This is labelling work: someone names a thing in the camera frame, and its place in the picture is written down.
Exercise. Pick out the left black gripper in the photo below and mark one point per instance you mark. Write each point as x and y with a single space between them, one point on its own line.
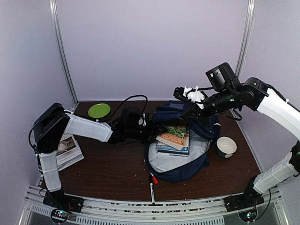
152 129

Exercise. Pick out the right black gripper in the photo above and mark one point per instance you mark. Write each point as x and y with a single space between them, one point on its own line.
192 112

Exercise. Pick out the Penguin young readers book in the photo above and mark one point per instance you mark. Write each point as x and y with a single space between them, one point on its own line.
164 149

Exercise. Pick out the orange Treehouse book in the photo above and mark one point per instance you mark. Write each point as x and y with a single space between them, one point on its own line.
176 137

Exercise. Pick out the navy blue backpack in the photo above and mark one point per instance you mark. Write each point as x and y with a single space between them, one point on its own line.
203 133

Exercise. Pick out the white coffee cover book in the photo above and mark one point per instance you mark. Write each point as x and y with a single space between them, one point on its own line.
68 152

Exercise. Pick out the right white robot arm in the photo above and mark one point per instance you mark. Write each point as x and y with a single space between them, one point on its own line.
270 125

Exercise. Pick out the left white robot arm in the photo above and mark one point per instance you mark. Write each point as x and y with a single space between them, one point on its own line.
55 122

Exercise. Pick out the black capped marker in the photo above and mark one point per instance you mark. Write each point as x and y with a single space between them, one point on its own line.
152 193

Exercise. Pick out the red capped marker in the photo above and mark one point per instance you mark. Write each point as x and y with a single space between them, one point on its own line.
154 179

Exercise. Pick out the white teal bowl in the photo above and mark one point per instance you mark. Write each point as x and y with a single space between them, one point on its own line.
225 147

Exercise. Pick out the green plate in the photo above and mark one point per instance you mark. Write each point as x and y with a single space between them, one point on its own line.
99 110

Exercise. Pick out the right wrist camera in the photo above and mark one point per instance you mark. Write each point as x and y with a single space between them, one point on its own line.
190 95

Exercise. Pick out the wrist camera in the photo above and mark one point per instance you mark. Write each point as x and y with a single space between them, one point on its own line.
190 95
144 120

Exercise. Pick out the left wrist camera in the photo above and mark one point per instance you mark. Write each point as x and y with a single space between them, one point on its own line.
144 120

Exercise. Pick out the right aluminium frame post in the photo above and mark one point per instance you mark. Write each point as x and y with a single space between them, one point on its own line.
246 38

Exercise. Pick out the aluminium frame post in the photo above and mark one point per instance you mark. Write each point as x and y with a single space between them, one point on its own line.
62 54
246 38

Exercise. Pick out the aluminium front rail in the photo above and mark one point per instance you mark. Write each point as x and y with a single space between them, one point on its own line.
205 211

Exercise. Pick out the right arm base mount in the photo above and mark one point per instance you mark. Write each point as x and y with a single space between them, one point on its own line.
245 205

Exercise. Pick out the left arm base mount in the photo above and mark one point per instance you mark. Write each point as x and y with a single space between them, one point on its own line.
61 212

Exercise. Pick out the left aluminium frame post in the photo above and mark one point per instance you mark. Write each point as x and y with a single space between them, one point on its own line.
62 54

